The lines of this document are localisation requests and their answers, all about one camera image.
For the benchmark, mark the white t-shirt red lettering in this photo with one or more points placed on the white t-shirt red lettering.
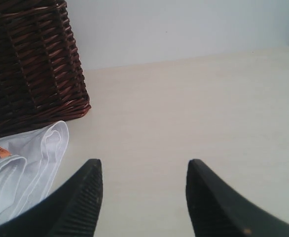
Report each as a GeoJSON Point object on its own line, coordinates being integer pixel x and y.
{"type": "Point", "coordinates": [28, 171]}

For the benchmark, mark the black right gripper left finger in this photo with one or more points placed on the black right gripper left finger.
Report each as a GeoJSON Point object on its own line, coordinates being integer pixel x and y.
{"type": "Point", "coordinates": [71, 211]}

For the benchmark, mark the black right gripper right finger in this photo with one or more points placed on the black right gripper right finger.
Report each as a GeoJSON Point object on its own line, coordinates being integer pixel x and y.
{"type": "Point", "coordinates": [217, 210]}

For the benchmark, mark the dark brown wicker basket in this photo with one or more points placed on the dark brown wicker basket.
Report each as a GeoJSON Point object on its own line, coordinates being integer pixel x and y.
{"type": "Point", "coordinates": [41, 78]}

